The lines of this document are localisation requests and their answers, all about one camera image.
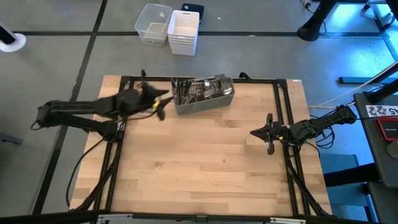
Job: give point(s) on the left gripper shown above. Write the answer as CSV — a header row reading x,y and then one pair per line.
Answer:
x,y
133,101

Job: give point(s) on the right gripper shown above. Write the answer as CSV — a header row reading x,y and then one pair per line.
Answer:
x,y
280,134

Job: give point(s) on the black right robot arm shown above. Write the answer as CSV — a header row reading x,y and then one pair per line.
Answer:
x,y
320,124

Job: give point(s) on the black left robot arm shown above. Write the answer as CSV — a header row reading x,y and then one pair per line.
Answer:
x,y
77,109

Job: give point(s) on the grey plastic cutlery basket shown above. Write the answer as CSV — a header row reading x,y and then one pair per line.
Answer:
x,y
205,107

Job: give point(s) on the white plastic bin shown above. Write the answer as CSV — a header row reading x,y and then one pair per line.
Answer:
x,y
183,34

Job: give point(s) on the clear plastic bin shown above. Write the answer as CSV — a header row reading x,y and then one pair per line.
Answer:
x,y
152,28

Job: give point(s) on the dark blue bin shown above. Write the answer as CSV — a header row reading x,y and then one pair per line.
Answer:
x,y
194,7

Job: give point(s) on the black floor bar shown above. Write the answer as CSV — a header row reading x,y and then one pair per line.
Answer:
x,y
351,80

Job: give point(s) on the dark side desk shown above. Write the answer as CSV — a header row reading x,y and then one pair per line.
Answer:
x,y
367,140

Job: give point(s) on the white printed label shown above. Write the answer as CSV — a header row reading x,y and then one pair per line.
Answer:
x,y
381,111

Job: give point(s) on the red tablet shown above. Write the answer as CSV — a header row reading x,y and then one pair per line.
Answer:
x,y
388,129

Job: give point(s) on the white round stand base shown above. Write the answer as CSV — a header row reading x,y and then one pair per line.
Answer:
x,y
17,43

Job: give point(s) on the black pedestal leg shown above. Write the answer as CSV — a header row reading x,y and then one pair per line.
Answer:
x,y
311,31

